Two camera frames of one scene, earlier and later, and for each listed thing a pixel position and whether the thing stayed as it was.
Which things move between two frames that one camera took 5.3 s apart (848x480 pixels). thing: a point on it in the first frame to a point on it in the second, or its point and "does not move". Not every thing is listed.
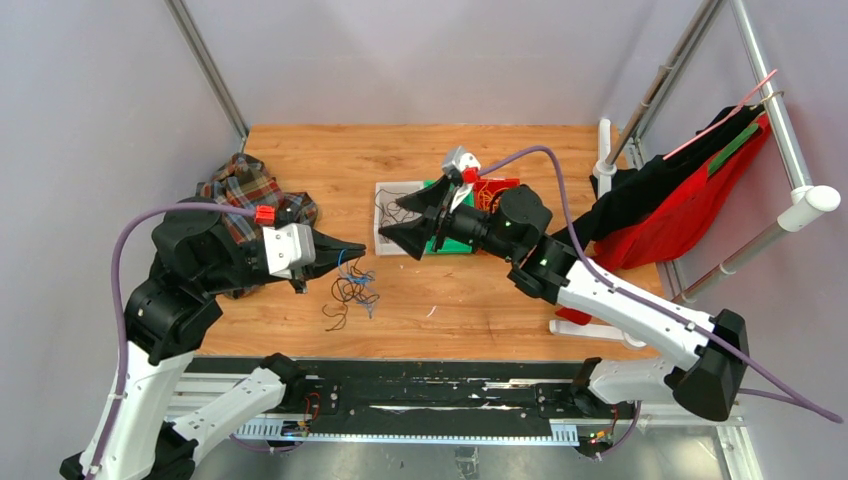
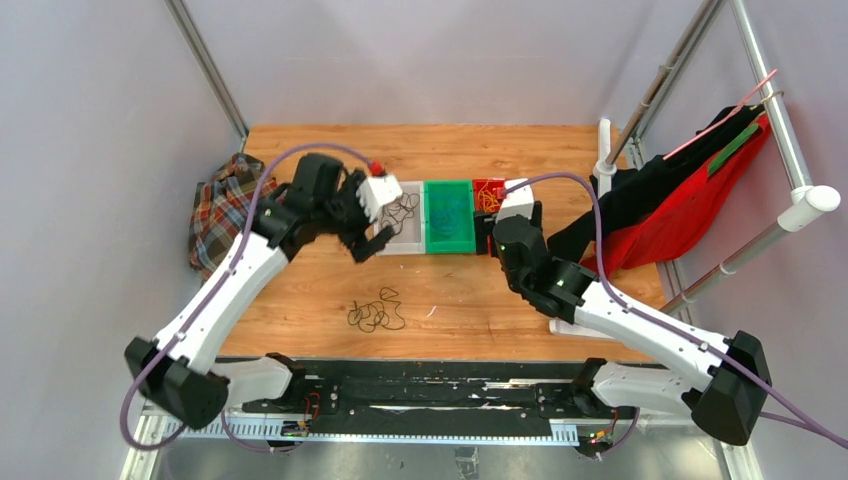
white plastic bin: (389, 211) does not move
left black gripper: (327, 251) to (372, 245)
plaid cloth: (246, 183) does not move
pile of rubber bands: (351, 287) to (372, 315)
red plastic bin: (487, 192) does not move
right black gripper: (412, 235) to (532, 223)
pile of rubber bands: (392, 210) does not move
